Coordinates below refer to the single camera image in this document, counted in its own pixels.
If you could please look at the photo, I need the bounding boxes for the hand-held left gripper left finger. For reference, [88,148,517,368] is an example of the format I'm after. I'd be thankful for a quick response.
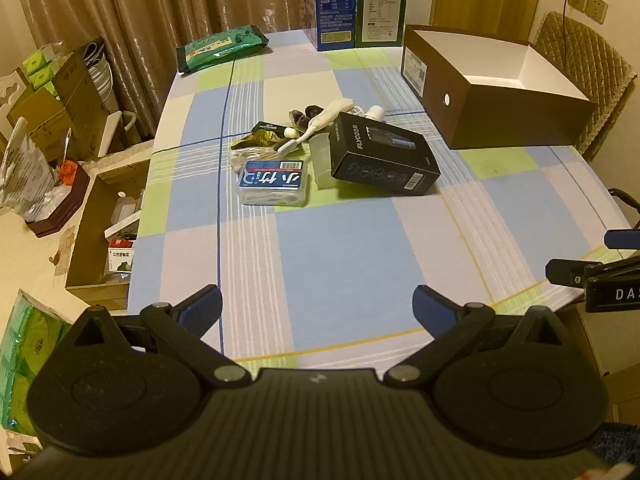
[65,284,251,388]

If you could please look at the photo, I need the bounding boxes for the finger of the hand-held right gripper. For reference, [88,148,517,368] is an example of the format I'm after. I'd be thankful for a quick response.
[604,229,640,251]
[545,255,640,288]

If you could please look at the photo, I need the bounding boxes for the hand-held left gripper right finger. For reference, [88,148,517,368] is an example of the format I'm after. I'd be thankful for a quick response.
[384,284,568,388]

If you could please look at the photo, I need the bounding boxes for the clear floss pick box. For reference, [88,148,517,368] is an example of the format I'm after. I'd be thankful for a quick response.
[237,158,310,208]

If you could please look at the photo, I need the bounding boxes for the black product box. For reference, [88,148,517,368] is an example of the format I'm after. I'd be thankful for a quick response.
[327,111,442,196]

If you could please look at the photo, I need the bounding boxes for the bag of cotton swabs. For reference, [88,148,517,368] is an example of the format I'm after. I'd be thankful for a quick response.
[230,142,278,171]

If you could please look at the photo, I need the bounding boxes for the brown cardboard box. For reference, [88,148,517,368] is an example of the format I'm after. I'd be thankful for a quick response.
[400,25,598,150]

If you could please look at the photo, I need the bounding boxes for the yellow snack packet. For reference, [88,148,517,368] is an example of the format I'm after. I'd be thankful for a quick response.
[242,121,286,151]

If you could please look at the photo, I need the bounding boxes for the translucent plastic cup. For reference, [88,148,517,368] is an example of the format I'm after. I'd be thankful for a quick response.
[308,132,346,190]

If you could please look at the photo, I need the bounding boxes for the small green tube white cap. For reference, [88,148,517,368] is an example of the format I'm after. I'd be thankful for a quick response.
[254,121,296,138]

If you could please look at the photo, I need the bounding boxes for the dark brown hair scrunchie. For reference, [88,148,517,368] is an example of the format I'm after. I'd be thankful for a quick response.
[290,104,323,131]

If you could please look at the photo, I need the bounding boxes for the cream white brush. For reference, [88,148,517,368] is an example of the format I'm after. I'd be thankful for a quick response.
[299,99,357,137]

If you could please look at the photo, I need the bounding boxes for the black chair armrest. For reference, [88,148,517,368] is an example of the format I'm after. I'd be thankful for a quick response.
[607,187,640,226]

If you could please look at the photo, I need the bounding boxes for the beige cabinet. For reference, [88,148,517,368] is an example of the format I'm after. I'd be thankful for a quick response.
[570,305,640,426]

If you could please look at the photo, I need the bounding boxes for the small white green box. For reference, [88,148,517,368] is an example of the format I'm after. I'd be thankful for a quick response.
[107,247,136,273]

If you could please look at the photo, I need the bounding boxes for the open cardboard box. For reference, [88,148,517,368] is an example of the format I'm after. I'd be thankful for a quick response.
[65,157,153,311]

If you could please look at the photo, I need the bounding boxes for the dark red wooden box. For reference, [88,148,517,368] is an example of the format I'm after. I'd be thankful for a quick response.
[27,162,91,238]

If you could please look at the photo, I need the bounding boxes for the green tissue pack bundle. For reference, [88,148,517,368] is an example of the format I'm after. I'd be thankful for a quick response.
[0,289,76,431]

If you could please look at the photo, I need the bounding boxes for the chair with quilted cover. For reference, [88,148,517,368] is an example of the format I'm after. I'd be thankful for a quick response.
[530,11,638,161]

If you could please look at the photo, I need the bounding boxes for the clear plastic bag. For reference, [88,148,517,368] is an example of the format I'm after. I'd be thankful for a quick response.
[0,137,58,221]

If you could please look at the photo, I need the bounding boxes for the brown cardboard carton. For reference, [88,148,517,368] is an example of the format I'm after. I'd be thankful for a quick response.
[7,40,108,161]

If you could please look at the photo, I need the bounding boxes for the stack of white bowls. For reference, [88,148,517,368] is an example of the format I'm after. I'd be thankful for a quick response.
[82,40,118,111]

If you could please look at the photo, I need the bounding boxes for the green wet wipe pack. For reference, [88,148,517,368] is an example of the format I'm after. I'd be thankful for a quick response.
[176,25,271,75]

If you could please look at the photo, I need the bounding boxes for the green tissue boxes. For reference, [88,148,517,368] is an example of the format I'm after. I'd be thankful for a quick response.
[22,42,68,96]

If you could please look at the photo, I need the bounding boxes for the tall green carton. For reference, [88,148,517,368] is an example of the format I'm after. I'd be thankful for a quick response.
[354,0,410,49]

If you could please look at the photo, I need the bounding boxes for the beige curtain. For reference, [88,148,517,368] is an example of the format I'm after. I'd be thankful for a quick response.
[12,0,321,141]

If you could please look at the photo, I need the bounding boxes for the tall blue carton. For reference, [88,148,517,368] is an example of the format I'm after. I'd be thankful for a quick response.
[295,0,358,52]

